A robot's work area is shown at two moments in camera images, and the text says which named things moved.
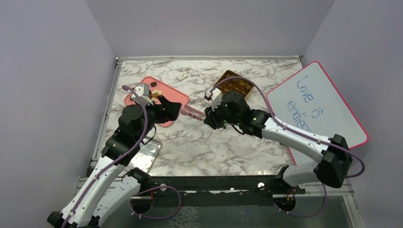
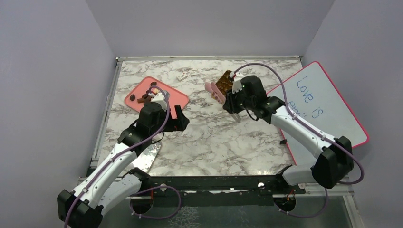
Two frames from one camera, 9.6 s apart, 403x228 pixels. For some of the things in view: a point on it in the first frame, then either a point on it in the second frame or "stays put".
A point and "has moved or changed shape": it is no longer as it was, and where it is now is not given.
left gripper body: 155,115 to 173,124
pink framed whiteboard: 308,102 stays put
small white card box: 181,76 stays put
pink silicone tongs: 187,109 has moved or changed shape
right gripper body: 218,117 to 237,102
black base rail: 196,191 stays put
